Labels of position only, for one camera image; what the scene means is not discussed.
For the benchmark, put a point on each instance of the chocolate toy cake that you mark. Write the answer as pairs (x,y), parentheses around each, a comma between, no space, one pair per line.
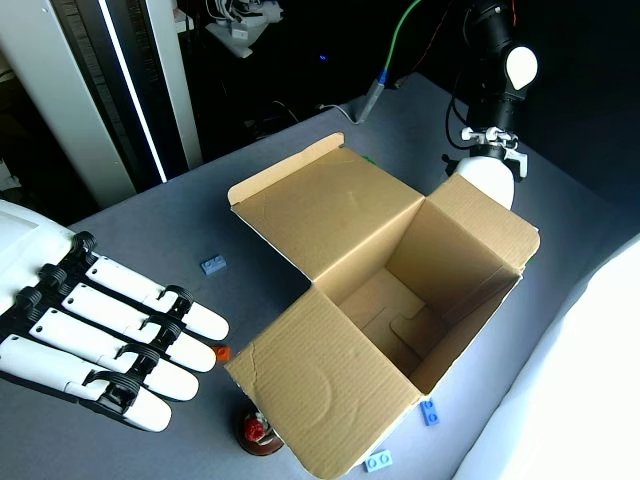
(255,431)

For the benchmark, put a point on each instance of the cardboard box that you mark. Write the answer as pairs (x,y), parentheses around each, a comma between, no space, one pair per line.
(320,380)

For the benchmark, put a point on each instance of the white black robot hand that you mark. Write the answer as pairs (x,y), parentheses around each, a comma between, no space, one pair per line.
(492,177)
(30,260)

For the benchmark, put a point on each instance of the green toy brick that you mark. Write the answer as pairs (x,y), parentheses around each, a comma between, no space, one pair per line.
(369,160)

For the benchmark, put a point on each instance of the glowing light strip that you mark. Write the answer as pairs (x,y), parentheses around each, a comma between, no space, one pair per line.
(133,95)

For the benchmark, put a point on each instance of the white backdrop sheet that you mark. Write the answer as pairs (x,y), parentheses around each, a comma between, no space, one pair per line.
(575,375)

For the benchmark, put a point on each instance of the grey table cloth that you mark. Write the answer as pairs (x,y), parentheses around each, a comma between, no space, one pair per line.
(165,240)

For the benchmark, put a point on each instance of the wide white frame post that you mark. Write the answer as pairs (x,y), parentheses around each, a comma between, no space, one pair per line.
(60,100)

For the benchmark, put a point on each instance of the white plastic parts pile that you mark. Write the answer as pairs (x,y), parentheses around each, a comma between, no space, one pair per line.
(240,32)

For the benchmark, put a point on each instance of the narrow white frame post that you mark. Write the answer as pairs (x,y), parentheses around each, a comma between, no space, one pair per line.
(177,85)

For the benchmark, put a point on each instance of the light blue flat brick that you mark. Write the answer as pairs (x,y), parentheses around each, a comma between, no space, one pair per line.
(378,460)
(213,265)

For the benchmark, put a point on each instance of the orange flat toy brick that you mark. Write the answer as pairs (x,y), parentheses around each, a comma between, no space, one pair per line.
(222,353)

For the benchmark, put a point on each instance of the dark blue flat brick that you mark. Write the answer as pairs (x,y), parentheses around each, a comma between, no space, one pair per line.
(430,413)

